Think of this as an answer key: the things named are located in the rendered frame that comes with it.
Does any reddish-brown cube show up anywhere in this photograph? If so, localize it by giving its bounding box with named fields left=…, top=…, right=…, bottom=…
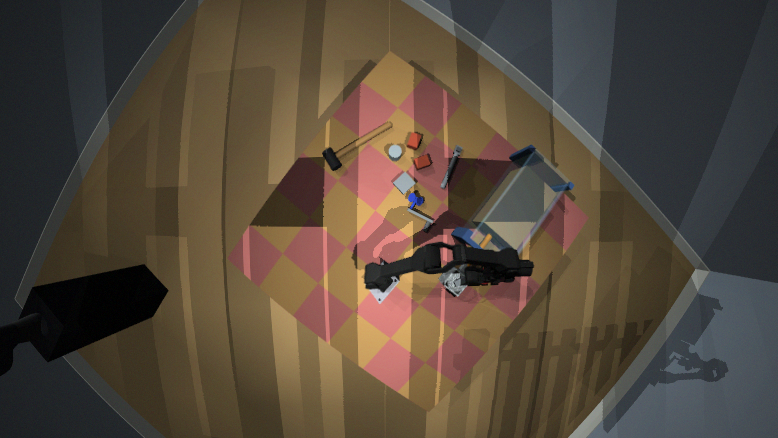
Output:
left=407, top=133, right=421, bottom=150
left=414, top=154, right=430, bottom=171

